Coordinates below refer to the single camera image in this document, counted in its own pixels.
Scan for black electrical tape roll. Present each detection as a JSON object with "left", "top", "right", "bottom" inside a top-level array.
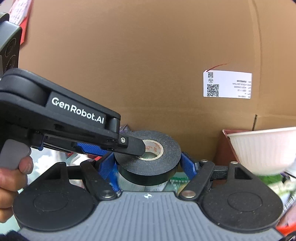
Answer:
[{"left": 114, "top": 131, "right": 181, "bottom": 186}]

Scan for person left hand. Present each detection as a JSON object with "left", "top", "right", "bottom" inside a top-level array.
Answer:
[{"left": 0, "top": 156, "right": 34, "bottom": 223}]

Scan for green wrapped cookie packet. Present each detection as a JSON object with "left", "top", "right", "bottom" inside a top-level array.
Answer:
[{"left": 166, "top": 177, "right": 190, "bottom": 193}]

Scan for brown cardboard storage box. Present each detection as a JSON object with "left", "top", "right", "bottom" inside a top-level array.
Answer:
[{"left": 212, "top": 128, "right": 296, "bottom": 236}]

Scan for white ribbed paper bowl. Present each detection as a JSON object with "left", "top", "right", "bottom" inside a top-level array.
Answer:
[{"left": 226, "top": 126, "right": 296, "bottom": 176}]

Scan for green white packets in box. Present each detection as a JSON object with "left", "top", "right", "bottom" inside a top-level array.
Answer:
[{"left": 258, "top": 174, "right": 295, "bottom": 204}]

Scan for white shipping label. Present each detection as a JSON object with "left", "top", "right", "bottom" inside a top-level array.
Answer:
[{"left": 203, "top": 70, "right": 252, "bottom": 99}]

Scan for orange plastic item in box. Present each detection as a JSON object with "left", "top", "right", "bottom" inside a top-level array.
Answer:
[{"left": 276, "top": 223, "right": 296, "bottom": 236}]

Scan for large cardboard box wall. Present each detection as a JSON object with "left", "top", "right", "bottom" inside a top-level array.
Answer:
[{"left": 19, "top": 1, "right": 295, "bottom": 159}]

